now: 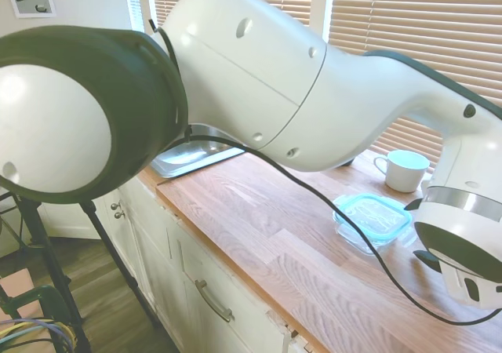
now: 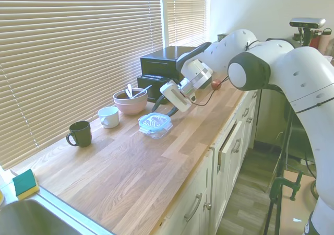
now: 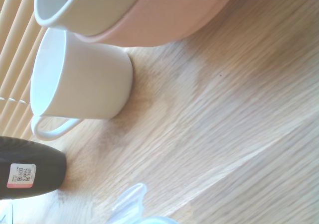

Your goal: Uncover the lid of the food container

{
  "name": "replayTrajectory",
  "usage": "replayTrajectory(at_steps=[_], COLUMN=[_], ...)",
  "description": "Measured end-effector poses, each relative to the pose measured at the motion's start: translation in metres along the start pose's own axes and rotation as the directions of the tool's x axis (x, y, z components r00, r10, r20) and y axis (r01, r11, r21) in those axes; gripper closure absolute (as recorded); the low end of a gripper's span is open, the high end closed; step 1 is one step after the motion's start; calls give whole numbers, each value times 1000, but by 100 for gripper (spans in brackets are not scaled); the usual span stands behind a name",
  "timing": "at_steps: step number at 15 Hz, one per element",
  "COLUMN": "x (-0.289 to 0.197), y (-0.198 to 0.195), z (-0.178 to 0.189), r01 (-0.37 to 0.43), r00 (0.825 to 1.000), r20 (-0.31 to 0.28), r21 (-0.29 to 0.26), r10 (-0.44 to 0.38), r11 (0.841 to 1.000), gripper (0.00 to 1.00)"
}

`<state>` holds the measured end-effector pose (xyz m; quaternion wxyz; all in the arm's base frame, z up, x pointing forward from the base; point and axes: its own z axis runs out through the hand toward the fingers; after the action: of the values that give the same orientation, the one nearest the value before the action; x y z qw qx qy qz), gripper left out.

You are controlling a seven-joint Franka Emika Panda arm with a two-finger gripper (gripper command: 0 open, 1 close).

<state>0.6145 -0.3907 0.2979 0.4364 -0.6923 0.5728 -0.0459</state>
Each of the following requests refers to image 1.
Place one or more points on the stainless steel double sink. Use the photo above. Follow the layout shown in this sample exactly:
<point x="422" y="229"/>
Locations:
<point x="204" y="153"/>

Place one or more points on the white kitchen cabinet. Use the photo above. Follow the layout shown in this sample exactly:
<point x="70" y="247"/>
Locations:
<point x="164" y="259"/>

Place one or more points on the white grey wrist camera box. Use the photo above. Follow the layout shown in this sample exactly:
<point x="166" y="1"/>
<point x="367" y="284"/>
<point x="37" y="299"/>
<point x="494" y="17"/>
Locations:
<point x="488" y="290"/>

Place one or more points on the pink board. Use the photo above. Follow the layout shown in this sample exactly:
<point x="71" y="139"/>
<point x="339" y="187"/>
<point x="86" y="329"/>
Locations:
<point x="19" y="290"/>

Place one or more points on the clear glass food container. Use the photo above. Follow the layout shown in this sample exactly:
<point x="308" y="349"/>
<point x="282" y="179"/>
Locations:
<point x="349" y="238"/>

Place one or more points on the large beige window blinds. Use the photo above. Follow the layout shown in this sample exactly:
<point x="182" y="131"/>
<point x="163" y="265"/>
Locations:
<point x="431" y="12"/>

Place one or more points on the clear lid with teal rim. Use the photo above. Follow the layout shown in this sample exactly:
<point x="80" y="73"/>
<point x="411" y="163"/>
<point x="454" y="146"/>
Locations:
<point x="364" y="212"/>

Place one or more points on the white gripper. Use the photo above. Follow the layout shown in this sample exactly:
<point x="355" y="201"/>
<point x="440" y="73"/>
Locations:
<point x="451" y="278"/>

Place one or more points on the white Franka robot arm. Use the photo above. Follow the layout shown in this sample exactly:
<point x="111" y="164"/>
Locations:
<point x="255" y="74"/>

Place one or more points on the white mug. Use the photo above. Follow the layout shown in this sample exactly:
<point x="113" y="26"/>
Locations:
<point x="404" y="172"/>

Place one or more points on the green metal frame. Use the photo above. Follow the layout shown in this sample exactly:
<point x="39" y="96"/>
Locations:
<point x="47" y="294"/>

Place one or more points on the black camera tripod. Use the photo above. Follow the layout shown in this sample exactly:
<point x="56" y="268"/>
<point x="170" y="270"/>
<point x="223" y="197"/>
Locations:
<point x="47" y="259"/>

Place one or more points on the metal cabinet knob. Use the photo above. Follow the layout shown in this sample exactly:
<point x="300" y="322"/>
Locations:
<point x="119" y="215"/>
<point x="115" y="205"/>

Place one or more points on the narrow white window blinds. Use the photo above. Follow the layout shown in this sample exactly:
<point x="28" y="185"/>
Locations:
<point x="134" y="0"/>

